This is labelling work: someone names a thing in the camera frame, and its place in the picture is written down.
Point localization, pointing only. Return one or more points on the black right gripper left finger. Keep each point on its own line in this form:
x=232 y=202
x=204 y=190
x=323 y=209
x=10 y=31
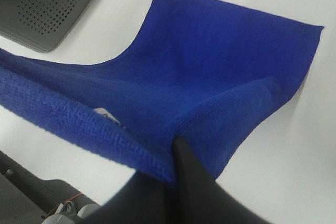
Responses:
x=142 y=199

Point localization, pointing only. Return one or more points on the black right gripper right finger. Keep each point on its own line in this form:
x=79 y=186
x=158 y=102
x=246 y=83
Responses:
x=201 y=199

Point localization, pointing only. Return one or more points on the blue microfibre towel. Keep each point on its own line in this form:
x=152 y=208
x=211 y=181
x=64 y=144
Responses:
x=206 y=70

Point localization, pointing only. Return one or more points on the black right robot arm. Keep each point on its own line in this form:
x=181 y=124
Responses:
x=27 y=199

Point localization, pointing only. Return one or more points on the grey perforated plastic basket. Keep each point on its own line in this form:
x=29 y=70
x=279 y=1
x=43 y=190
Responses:
x=39 y=24

